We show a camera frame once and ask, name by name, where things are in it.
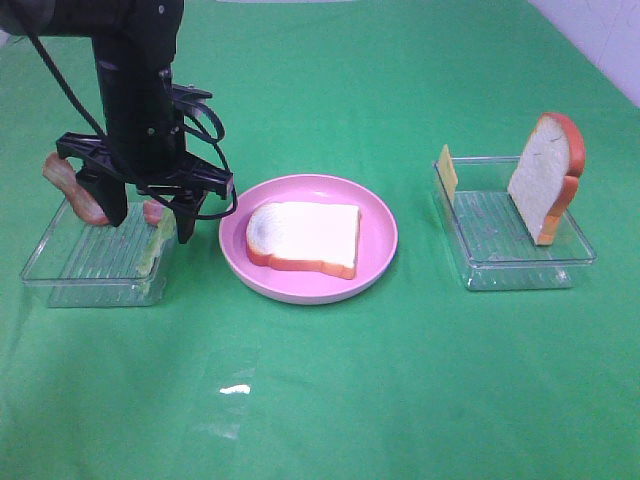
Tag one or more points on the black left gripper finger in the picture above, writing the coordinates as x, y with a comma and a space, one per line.
186, 206
107, 191

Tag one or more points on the pink round plate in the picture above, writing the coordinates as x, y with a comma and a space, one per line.
377, 244

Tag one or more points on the right clear plastic tray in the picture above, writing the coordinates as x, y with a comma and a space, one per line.
489, 243

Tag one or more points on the yellow toy cheese slice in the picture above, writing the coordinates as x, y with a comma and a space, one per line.
447, 173

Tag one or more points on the toy bacon strip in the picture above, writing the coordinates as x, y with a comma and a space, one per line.
59, 172
153, 212

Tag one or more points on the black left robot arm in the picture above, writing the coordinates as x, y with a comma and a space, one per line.
133, 42

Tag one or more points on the left clear plastic tray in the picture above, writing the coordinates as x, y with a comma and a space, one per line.
77, 265

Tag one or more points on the clear tape patch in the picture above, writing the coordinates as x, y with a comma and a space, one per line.
221, 403

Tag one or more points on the clear plastic tray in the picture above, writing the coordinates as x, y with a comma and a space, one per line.
489, 243
77, 265

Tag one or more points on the toy bread slice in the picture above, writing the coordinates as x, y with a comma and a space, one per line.
305, 236
547, 175

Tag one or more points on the toy lettuce leaf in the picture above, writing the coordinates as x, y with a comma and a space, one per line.
165, 230

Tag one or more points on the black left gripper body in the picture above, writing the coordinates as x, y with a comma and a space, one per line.
145, 141

